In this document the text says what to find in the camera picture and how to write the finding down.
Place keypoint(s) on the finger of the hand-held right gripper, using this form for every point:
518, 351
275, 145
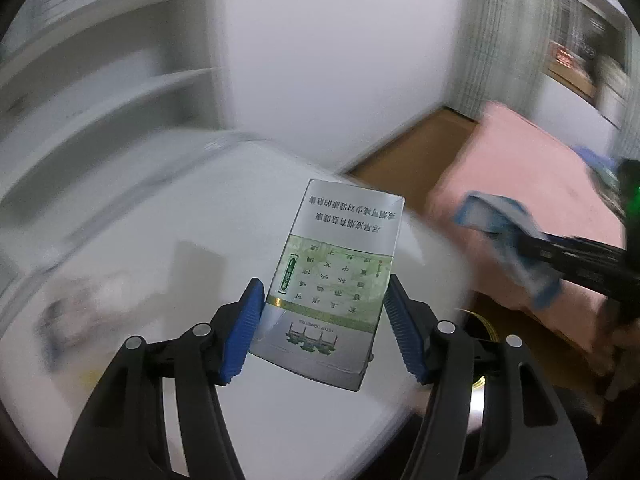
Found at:
565, 247
570, 270

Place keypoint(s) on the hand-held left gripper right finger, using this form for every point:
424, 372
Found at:
405, 332

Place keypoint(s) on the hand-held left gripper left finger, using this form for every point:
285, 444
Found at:
242, 332

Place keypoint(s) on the dark bin with gold rim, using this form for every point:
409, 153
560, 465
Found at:
487, 329

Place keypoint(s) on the silver green cigarette box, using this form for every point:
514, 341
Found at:
330, 285

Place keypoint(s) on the blue white pouch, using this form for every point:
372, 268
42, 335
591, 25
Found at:
480, 212

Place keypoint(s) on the pink bed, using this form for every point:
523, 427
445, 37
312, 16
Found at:
525, 170

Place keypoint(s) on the blue cloth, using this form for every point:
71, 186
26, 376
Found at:
595, 157

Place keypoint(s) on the clear plastic bag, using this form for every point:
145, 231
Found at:
100, 305

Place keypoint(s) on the dark window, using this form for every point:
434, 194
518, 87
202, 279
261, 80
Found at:
575, 45

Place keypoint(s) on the checked curtain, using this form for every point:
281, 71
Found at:
505, 30

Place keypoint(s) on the grey desk hutch shelf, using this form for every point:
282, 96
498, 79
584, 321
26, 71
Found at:
100, 85

